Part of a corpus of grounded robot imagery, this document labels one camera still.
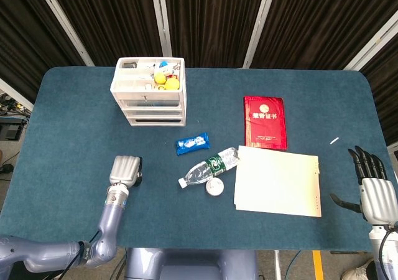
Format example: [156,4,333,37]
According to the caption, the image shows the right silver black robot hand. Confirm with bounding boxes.
[329,145,398,225]

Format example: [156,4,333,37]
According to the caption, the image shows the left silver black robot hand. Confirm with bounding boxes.
[108,155,144,189]

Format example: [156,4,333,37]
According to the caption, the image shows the clear round container of paperclips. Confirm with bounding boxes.
[205,177,224,197]

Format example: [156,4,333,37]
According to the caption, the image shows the white plastic drawer organizer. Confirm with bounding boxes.
[109,57,187,128]

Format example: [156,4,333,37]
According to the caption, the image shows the blue snack packet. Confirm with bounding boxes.
[175,132,210,156]

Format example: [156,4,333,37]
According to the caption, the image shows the white sneaker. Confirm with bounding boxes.
[341,259,379,280]

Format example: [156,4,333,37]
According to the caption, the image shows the clear water bottle green label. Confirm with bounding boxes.
[178,147,242,189]

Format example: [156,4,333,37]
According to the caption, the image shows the cream file folder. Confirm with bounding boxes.
[233,145,322,218]

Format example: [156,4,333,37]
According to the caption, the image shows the lavender robot torso base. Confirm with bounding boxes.
[124,248,259,280]

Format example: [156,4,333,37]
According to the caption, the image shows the red certificate booklet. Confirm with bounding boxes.
[243,95,289,151]

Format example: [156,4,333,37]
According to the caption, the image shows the dark brown curtain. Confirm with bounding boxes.
[0,0,398,144]

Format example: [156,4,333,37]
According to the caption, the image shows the blue floor cable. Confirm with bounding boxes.
[285,250,302,280]

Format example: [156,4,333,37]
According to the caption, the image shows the white metal frame post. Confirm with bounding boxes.
[242,0,279,68]
[343,11,398,71]
[149,0,173,58]
[33,0,95,67]
[0,77,34,111]

